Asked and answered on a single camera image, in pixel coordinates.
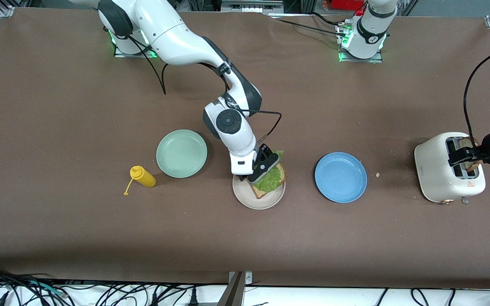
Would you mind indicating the blue plate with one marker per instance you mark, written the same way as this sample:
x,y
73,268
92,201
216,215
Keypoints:
x,y
340,177

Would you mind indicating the brown bread slice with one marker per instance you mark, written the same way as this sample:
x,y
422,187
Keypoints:
x,y
466,144
260,193

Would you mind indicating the green lettuce leaf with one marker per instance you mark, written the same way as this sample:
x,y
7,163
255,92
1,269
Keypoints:
x,y
270,180

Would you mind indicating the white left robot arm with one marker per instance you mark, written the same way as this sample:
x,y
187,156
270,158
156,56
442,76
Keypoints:
x,y
368,29

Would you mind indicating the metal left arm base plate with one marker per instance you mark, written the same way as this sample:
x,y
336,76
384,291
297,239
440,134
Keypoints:
x,y
360,60

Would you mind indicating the grey metal equipment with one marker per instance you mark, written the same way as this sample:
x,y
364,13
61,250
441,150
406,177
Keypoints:
x,y
249,6

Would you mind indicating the white toaster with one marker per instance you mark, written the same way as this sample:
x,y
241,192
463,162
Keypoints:
x,y
432,170

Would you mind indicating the mint green plate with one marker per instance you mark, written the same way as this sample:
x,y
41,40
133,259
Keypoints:
x,y
181,154

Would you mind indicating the red box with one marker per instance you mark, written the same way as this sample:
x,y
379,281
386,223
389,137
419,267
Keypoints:
x,y
347,4

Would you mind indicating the metal table edge bracket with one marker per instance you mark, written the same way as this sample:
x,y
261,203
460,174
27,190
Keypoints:
x,y
236,293

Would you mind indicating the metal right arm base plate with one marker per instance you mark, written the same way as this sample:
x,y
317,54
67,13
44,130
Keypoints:
x,y
119,51

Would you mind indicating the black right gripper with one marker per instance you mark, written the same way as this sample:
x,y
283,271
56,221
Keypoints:
x,y
264,154

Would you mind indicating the beige plate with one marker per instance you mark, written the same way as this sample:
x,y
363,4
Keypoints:
x,y
249,199

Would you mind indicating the yellow mustard squeeze bottle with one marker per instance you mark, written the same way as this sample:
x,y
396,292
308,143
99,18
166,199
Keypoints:
x,y
145,176

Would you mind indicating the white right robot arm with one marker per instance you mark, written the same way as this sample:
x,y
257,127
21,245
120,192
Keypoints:
x,y
177,38

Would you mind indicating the black power plug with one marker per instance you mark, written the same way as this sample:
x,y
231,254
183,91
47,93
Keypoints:
x,y
193,297

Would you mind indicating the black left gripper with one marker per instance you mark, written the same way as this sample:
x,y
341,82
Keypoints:
x,y
488,146

